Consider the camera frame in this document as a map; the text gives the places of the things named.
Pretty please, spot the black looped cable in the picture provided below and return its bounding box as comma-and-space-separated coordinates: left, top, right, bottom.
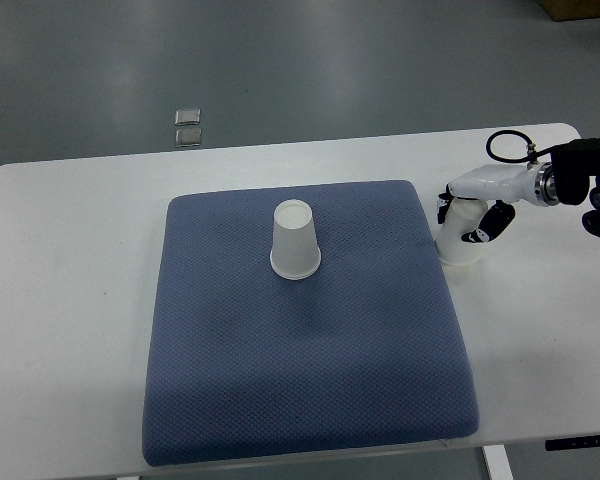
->
485, 130, 561, 165

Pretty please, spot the black table control panel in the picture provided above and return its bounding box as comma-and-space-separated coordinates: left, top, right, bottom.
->
544, 435, 600, 452

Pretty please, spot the brown cardboard box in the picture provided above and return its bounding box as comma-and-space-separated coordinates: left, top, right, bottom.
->
539, 0, 600, 21

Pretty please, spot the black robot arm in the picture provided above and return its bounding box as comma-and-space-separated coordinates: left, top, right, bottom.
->
550, 138, 600, 238

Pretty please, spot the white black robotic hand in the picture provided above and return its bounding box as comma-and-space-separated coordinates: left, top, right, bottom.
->
437, 162, 560, 244

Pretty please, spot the lower metal floor plate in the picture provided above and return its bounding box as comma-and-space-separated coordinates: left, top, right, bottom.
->
175, 128, 202, 148

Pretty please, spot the white table leg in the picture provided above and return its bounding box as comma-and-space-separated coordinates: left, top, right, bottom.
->
482, 445, 514, 480

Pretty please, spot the white paper cup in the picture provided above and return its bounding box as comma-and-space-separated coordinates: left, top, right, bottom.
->
270, 199, 321, 280
435, 198, 488, 266

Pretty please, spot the blue fabric cushion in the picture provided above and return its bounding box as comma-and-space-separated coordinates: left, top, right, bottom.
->
142, 180, 479, 466

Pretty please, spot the metal floor plate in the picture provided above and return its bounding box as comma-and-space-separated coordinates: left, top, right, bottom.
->
174, 107, 201, 126
175, 128, 202, 148

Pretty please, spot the upper metal floor plate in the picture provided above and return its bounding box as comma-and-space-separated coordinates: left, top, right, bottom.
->
174, 107, 201, 126

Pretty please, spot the white paper cup on cushion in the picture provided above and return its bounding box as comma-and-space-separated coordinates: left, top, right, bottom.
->
270, 199, 321, 280

